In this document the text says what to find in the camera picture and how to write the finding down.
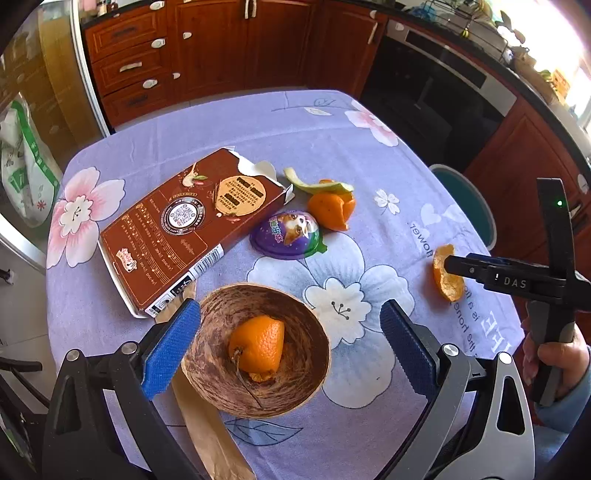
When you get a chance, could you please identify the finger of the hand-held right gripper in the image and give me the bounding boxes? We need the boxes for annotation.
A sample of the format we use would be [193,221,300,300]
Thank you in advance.
[442,251,486,283]

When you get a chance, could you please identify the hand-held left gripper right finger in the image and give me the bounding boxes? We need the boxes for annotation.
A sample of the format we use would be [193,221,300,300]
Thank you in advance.
[379,299,536,480]

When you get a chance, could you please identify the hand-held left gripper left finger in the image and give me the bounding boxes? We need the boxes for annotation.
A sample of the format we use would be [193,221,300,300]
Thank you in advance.
[41,298,204,480]

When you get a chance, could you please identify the orange peel piece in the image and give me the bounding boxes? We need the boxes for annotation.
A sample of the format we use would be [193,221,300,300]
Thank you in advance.
[228,315,286,381]
[431,244,465,303]
[307,179,357,232]

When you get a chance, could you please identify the brown coconut shell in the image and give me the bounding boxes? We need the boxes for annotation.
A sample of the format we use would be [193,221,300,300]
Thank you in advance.
[181,284,332,419]

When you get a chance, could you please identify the brown cardboard box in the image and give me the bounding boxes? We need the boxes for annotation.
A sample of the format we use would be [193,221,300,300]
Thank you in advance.
[98,148,296,319]

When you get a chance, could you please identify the purple egg-shaped toy capsule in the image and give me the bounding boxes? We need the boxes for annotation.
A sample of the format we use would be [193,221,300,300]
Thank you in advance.
[249,209,328,261]

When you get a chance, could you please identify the green peel strip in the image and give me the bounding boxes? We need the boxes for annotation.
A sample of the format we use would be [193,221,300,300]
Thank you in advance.
[283,167,354,195]

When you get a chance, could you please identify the person's right forearm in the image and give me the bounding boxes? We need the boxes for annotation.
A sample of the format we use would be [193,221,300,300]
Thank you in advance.
[533,369,591,432]

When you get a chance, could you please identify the person's right hand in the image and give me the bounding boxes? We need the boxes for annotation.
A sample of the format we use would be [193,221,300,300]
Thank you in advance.
[521,318,591,401]

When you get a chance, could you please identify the brown paper sleeve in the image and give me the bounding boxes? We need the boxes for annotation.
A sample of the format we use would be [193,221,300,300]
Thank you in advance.
[154,282,257,480]

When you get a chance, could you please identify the black kitchen countertop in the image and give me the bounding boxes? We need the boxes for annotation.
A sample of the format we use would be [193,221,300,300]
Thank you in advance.
[383,0,591,169]

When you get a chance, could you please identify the black built-in oven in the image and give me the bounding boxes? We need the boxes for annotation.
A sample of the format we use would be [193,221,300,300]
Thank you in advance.
[360,18,518,171]

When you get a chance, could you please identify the green and white bag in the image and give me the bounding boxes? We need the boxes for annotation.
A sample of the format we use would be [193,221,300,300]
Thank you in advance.
[0,99,63,229]

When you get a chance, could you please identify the purple floral tablecloth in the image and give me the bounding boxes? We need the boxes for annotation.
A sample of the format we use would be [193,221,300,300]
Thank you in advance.
[45,89,527,480]

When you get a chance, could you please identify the brown wooden kitchen cabinet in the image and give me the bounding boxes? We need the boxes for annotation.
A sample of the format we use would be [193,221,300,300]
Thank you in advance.
[83,0,591,259]

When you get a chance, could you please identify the sliding glass door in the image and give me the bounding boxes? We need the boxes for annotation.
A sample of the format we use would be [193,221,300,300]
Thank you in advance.
[0,0,112,268]

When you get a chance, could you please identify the white cabinet safety locks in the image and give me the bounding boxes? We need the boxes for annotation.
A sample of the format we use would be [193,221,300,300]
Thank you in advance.
[119,0,384,93]

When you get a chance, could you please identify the wire dish rack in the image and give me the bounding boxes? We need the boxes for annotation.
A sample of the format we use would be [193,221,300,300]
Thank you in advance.
[418,0,513,61]

